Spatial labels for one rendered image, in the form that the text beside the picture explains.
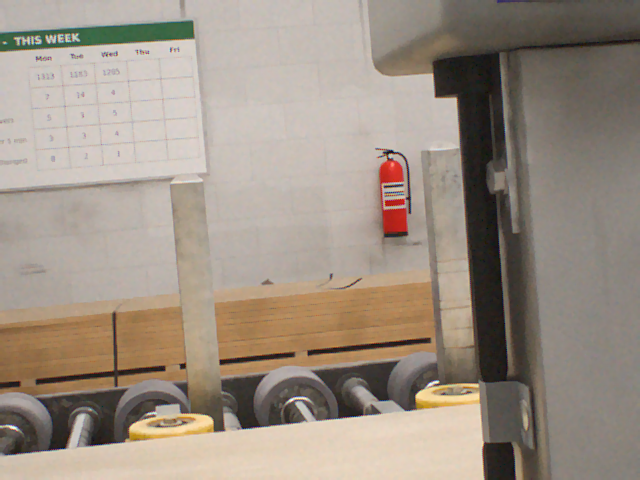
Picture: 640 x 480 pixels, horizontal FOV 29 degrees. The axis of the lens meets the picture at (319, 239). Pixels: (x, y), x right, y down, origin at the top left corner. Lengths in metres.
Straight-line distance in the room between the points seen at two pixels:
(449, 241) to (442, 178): 0.07
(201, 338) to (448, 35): 1.12
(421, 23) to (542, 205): 0.04
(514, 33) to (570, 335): 0.06
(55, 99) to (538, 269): 7.18
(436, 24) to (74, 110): 7.17
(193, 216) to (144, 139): 6.06
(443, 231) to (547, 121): 1.12
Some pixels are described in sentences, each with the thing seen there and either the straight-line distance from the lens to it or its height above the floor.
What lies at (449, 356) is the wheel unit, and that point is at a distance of 1.36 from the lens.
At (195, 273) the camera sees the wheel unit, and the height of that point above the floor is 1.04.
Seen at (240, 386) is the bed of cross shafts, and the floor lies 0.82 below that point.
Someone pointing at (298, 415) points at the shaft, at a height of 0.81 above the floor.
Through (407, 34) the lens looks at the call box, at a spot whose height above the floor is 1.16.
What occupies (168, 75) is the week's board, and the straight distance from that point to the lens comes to 7.39.
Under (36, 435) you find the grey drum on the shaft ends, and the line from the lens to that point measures 1.75.
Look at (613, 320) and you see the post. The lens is 0.24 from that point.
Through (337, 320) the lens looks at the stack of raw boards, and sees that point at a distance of 6.20.
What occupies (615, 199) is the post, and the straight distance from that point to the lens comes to 0.24.
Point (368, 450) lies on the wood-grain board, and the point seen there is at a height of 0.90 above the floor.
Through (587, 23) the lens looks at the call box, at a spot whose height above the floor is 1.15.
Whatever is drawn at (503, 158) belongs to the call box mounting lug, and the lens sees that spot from 0.24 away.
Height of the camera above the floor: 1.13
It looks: 3 degrees down
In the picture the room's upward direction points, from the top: 5 degrees counter-clockwise
